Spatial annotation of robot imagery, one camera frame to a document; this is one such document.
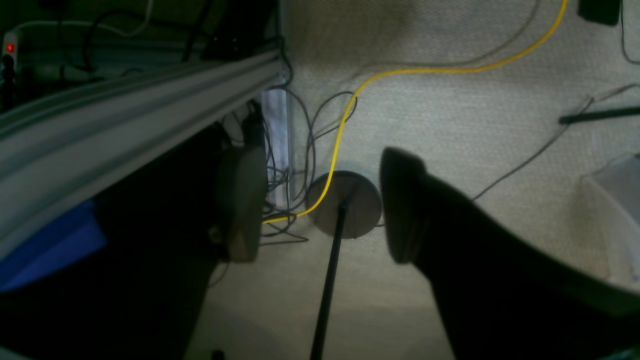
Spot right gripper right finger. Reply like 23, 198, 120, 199
380, 147, 640, 360

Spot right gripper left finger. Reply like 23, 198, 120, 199
0, 127, 267, 360

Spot translucent plastic storage box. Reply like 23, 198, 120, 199
580, 153, 640, 292

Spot black round stand base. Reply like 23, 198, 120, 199
307, 170, 383, 240

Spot black stand pole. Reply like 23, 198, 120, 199
310, 202, 349, 360

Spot black rod on floor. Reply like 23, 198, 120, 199
558, 105, 640, 125

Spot blue box under frame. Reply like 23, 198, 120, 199
0, 199, 107, 293

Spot grey aluminium frame rail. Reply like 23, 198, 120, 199
0, 50, 282, 258

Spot black power strip red switch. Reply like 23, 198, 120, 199
1, 30, 25, 101

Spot yellow cable on floor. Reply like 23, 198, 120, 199
262, 0, 569, 224

